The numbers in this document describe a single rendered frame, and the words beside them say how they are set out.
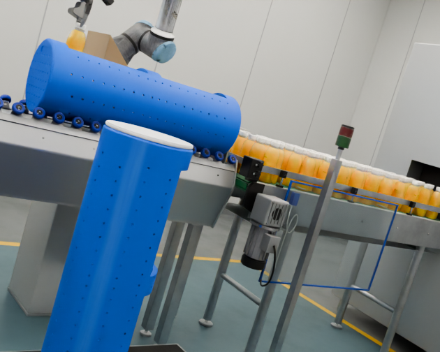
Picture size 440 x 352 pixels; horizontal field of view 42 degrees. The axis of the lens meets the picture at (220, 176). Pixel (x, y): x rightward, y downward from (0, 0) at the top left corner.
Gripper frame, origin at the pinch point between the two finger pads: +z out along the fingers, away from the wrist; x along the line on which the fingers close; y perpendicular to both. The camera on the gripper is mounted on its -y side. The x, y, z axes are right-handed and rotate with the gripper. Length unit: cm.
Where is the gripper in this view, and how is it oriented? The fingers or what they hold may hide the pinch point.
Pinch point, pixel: (81, 24)
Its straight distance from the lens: 230.8
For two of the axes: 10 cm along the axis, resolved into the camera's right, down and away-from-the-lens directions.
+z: -2.8, 9.5, 1.1
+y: -7.9, -1.7, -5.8
